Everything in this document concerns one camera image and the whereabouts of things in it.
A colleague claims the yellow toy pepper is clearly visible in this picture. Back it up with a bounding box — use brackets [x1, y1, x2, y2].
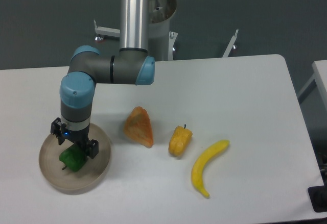
[168, 124, 193, 157]

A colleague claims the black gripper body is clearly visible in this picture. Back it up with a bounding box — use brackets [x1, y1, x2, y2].
[60, 124, 89, 148]

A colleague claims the green toy pepper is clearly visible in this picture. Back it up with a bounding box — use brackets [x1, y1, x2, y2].
[59, 144, 87, 172]

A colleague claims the white side table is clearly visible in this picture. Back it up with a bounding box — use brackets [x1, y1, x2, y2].
[297, 60, 327, 112]

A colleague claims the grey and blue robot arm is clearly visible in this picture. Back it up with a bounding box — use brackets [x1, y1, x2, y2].
[51, 0, 155, 159]

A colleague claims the yellow toy banana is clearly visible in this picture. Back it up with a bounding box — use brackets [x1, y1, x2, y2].
[191, 139, 230, 198]

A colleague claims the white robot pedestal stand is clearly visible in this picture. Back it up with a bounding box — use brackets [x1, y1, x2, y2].
[94, 0, 239, 61]

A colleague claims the orange toy bread wedge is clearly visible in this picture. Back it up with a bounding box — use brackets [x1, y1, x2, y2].
[123, 106, 154, 148]

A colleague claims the beige round plate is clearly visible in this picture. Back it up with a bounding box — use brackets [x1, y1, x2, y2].
[39, 123, 111, 194]

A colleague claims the black device at table edge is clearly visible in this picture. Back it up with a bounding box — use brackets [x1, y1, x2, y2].
[308, 186, 326, 213]

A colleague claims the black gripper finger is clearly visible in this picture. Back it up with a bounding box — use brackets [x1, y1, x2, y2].
[80, 138, 99, 159]
[50, 117, 65, 145]

